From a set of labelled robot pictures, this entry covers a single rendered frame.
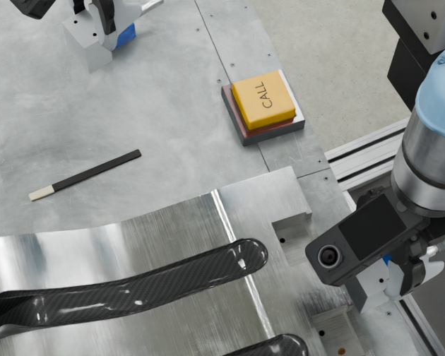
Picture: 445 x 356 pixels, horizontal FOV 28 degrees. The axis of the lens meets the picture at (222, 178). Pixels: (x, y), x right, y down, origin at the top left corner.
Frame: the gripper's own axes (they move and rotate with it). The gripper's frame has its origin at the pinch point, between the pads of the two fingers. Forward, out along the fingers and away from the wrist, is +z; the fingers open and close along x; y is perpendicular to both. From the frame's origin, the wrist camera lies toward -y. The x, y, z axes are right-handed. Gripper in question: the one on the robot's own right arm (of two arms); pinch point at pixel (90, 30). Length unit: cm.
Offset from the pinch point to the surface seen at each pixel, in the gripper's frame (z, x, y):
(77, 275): -5.7, -28.4, -19.8
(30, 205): 4.5, -13.7, -18.2
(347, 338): -1.7, -48.9, -1.5
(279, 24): 85, 34, 66
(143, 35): 4.5, -1.6, 6.4
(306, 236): -1.7, -37.8, 2.5
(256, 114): 0.9, -21.3, 8.9
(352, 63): 85, 14, 72
